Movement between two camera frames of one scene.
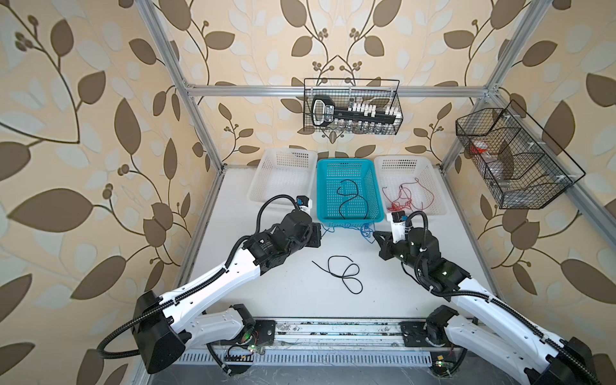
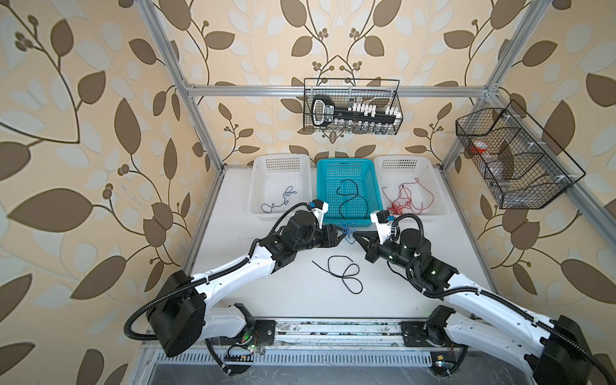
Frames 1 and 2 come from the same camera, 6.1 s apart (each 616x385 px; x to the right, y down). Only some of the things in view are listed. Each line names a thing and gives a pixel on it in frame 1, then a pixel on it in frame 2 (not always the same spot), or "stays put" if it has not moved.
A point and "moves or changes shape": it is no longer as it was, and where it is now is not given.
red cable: [397, 207] stays put
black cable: [354, 196] stays put
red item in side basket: [477, 150] stays put
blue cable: [367, 229] moves or changes shape
